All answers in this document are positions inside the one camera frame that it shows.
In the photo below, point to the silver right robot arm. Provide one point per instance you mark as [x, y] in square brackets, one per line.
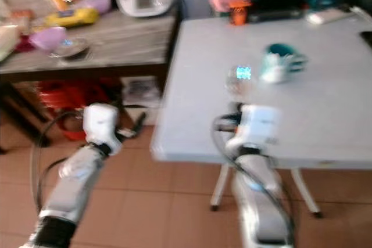
[258, 198]

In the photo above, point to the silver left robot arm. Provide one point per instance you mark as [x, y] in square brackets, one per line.
[72, 184]

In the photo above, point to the white printed box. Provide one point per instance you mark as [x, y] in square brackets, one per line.
[142, 92]

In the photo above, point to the clear drinking glass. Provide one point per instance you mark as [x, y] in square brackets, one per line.
[238, 81]

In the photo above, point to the white metal table leg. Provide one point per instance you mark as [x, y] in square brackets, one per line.
[221, 187]
[307, 193]

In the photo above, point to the red plastic stool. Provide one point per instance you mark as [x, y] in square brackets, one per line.
[64, 100]

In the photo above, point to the teal and white mug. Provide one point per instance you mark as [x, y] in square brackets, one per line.
[279, 65]

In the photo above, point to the dark wooden side table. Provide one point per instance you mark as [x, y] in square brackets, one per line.
[128, 42]

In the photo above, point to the white folding table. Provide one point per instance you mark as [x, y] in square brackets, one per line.
[314, 103]

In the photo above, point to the clear glass dish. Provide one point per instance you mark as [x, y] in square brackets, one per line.
[74, 49]

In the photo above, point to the orange cup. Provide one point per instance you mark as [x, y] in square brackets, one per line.
[240, 13]

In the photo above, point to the purple plastic bowl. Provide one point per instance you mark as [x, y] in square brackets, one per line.
[48, 38]
[94, 4]

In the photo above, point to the yellow flat box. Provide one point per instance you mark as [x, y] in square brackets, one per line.
[71, 17]

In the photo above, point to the dark red small item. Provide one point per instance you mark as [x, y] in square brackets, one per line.
[25, 43]

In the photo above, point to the cream rounded container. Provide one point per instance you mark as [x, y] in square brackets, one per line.
[8, 42]

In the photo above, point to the white flat remote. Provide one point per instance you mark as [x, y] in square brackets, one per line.
[328, 15]

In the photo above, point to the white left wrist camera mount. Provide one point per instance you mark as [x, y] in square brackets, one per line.
[101, 124]

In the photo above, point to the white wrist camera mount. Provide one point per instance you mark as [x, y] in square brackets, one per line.
[101, 124]
[258, 124]

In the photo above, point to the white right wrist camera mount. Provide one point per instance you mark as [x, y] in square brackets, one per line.
[258, 124]

